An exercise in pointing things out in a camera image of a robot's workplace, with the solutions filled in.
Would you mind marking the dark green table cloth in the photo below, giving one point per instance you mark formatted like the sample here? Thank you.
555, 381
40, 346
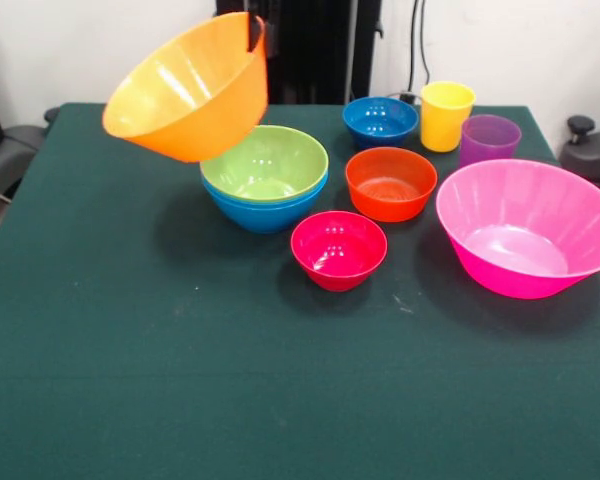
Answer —
300, 375

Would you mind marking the grey base with black knob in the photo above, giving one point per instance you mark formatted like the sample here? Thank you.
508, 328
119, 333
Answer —
587, 155
10, 145

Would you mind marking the purple cup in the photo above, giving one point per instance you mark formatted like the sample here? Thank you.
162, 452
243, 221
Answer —
487, 142

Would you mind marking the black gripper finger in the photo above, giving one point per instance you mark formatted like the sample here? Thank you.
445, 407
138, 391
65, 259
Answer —
254, 34

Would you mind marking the large pink bowl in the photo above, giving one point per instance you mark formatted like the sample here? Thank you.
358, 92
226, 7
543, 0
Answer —
525, 220

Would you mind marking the small red-orange bowl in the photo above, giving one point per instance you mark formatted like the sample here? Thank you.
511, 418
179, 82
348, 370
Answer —
390, 185

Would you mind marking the small dark blue bowl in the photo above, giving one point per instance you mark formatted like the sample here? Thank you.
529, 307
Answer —
380, 122

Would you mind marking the large orange bowl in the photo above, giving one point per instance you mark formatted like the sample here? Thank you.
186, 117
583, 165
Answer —
190, 100

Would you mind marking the small crimson bowl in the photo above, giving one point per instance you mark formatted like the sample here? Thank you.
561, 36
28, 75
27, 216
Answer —
339, 250

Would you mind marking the yellow cup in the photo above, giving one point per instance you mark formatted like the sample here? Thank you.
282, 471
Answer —
442, 120

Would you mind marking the green bowl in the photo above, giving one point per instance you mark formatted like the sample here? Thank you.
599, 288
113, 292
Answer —
267, 160

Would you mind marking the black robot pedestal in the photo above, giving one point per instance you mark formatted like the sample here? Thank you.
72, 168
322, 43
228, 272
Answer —
310, 50

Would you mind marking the light blue bowl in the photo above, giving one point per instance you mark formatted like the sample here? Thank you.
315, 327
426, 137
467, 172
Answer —
211, 192
265, 220

